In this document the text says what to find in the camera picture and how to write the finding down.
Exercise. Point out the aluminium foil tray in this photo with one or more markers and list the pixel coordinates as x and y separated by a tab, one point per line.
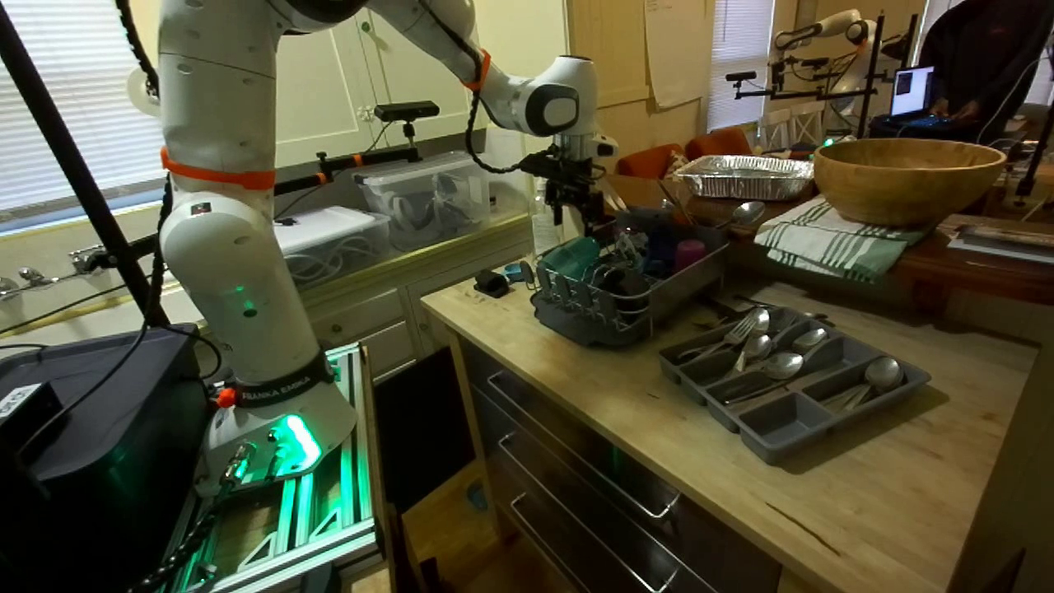
741	175

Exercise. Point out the silver metal spoon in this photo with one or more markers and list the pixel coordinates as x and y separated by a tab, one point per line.
786	364
810	334
757	347
885	375
753	322

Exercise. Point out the grey cutlery tray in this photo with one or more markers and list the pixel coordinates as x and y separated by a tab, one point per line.
792	424

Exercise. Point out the cream drawer cabinet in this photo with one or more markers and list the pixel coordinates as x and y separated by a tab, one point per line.
364	316

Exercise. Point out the cream paper sheet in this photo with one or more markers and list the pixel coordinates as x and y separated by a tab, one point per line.
672	50

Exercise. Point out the orange chair back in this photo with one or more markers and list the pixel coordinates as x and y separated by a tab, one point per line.
719	143
646	164

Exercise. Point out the black equipment stand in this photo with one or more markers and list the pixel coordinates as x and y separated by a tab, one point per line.
824	66

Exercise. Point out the laptop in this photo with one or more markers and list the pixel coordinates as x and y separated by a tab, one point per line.
914	89

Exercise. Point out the stack of papers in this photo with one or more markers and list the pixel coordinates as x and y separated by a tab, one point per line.
1000	241

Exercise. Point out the black computer box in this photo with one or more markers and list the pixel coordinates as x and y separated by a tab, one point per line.
101	464

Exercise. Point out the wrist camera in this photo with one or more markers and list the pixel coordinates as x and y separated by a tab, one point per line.
539	167

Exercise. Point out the black sensor bar camera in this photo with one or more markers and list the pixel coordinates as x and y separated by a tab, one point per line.
406	110

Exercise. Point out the small blue cup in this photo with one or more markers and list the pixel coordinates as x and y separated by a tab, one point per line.
517	270

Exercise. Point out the wooden bowl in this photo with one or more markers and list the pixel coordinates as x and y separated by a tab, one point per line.
908	182

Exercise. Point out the black tripod pole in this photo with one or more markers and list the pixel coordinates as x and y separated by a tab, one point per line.
77	175

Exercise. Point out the purple cup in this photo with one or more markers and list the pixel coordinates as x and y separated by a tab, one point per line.
689	252

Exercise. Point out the white window blind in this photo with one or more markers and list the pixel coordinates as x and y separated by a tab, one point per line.
67	99

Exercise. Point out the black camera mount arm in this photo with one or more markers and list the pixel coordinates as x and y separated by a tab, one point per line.
364	164

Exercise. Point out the metal drawer cabinet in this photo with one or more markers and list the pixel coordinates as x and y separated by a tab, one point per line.
593	494

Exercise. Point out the clear plastic storage box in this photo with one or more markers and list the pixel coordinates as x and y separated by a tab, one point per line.
431	198

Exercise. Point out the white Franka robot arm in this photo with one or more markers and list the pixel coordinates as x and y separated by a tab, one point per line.
220	252

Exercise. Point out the grey dish rack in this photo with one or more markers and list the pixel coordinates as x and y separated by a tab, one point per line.
613	314

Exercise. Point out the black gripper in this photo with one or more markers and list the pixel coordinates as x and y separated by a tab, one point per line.
577	175

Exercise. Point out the aluminium robot stand frame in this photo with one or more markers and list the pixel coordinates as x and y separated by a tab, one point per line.
306	516

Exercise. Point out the striped white green cloth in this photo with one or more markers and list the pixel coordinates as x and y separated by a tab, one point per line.
835	247

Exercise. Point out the person in dark clothes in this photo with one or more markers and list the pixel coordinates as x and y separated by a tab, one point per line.
988	66

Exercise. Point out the small black block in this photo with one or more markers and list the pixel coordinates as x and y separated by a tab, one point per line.
491	281

